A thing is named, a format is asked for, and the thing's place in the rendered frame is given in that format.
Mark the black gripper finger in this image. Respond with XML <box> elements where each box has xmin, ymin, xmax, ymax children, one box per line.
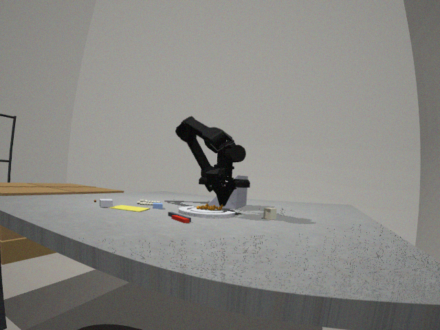
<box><xmin>211</xmin><ymin>186</ymin><xmax>223</xmax><ymax>205</ymax></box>
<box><xmin>222</xmin><ymin>187</ymin><xmax>237</xmax><ymax>206</ymax></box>

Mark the cream cube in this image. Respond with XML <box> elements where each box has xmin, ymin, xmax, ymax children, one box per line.
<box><xmin>263</xmin><ymin>208</ymin><xmax>276</xmax><ymax>220</ymax></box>

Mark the yellow flat rectangular sheet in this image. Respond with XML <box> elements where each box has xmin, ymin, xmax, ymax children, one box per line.
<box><xmin>110</xmin><ymin>205</ymin><xmax>150</xmax><ymax>212</ymax></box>

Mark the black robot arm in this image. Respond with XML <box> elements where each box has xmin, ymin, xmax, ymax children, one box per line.
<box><xmin>175</xmin><ymin>116</ymin><xmax>246</xmax><ymax>182</ymax></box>

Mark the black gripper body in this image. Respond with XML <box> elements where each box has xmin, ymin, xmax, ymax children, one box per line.
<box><xmin>199</xmin><ymin>162</ymin><xmax>250</xmax><ymax>188</ymax></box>

